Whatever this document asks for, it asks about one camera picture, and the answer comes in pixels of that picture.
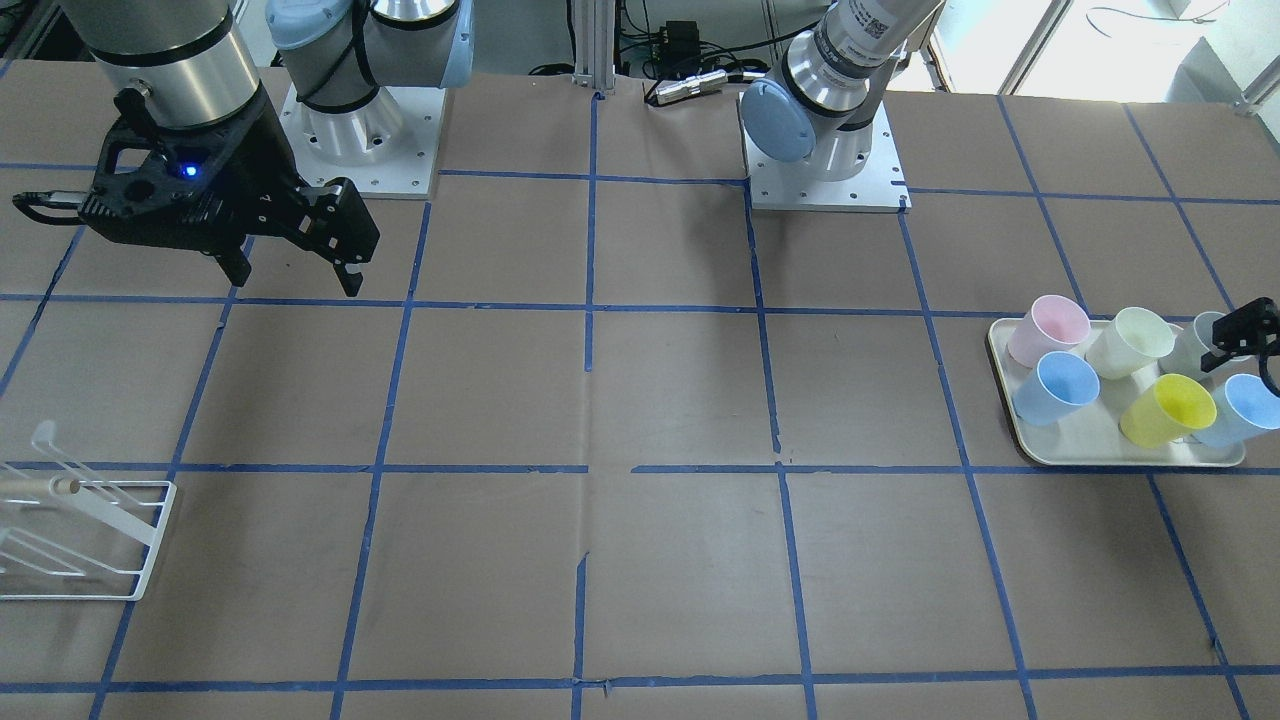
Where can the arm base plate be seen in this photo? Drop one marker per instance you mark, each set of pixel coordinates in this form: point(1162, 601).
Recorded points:
point(857, 171)
point(388, 148)

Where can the grey blue cup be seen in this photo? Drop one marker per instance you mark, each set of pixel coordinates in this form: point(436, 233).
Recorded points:
point(1192, 344)

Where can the aluminium frame post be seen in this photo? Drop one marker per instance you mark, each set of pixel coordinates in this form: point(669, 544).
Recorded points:
point(594, 25)

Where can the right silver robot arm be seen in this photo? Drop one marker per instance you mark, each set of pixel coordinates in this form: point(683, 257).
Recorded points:
point(193, 63)

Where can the pale green cup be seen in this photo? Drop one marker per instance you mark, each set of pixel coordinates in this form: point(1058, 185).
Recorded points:
point(1133, 340)

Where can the yellow cup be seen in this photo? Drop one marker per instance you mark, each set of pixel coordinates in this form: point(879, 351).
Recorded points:
point(1174, 407)

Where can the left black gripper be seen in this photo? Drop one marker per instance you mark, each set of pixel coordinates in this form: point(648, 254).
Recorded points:
point(1243, 331)

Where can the white wire cup rack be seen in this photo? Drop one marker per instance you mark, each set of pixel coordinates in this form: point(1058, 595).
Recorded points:
point(73, 534)

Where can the blue cup on tray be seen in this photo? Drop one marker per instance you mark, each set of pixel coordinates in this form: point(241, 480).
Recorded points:
point(1059, 385)

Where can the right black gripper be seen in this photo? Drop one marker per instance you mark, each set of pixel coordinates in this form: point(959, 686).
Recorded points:
point(262, 170)

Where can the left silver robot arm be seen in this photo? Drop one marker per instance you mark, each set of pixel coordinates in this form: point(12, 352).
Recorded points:
point(834, 287)

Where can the cream plastic tray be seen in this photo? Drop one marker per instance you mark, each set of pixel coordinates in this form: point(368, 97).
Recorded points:
point(1092, 436)

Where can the pink cup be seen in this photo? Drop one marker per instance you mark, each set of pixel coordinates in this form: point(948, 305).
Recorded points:
point(1053, 323)

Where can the light blue cup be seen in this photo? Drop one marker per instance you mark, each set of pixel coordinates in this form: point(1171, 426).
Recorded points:
point(1246, 408)

